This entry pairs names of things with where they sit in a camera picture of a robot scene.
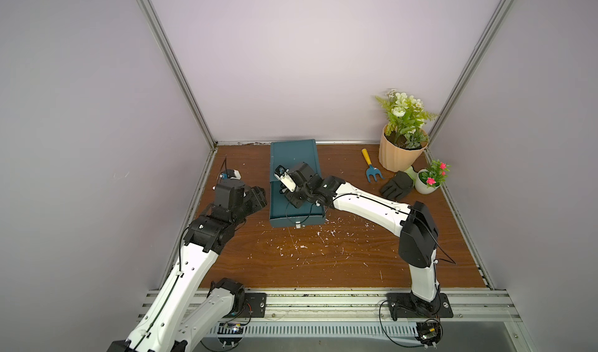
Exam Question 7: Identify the teal top drawer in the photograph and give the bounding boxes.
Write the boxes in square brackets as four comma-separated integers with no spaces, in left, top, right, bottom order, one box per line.
[269,181,325,228]

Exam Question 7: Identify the teal drawer cabinet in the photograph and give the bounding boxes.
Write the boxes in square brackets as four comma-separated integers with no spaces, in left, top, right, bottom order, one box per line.
[269,139,321,188]

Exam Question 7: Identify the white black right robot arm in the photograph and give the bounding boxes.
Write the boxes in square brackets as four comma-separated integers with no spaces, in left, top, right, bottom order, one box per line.
[274,162,440,306]

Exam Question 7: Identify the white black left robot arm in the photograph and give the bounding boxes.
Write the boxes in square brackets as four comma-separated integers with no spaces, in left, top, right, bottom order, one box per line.
[109,179,267,351]

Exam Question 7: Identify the yellow blue garden fork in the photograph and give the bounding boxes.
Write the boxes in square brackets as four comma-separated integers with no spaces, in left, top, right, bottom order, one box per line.
[361,148,384,183]

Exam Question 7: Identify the black gardening glove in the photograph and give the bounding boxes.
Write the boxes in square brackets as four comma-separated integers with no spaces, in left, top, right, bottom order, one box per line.
[380,171,414,202]

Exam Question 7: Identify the large peach pot plant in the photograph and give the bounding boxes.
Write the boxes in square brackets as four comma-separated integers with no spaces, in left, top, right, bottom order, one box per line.
[375,89,438,172]

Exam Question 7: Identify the small white pot pink flowers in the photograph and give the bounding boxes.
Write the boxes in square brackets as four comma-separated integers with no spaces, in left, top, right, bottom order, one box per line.
[415,160,451,195]

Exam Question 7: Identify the left small circuit board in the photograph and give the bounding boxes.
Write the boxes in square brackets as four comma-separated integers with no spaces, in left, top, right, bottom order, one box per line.
[216,322,245,350]

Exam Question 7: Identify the small circuit board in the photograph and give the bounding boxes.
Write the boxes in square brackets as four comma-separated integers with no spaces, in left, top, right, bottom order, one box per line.
[216,322,245,350]
[415,319,443,348]

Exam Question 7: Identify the right small circuit board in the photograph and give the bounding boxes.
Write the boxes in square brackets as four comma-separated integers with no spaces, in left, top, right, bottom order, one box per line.
[415,319,443,348]

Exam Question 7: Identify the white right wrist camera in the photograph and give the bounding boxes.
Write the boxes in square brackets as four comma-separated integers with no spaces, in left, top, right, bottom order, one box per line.
[274,165,297,193]

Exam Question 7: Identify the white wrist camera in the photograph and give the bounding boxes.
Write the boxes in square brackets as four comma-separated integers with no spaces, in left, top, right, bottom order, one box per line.
[219,168,241,180]
[274,165,297,193]

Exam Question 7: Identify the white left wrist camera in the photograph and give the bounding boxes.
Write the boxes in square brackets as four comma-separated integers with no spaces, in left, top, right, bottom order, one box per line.
[219,168,241,180]

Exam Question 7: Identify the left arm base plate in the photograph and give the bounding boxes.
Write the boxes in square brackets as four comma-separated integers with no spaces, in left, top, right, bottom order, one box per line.
[224,292,267,319]

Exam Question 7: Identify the aluminium front rail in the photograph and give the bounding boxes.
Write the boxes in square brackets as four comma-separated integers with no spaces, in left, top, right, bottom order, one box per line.
[244,288,522,322]

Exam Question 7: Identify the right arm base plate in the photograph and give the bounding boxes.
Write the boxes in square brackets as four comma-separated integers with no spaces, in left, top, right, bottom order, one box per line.
[386,292,454,321]

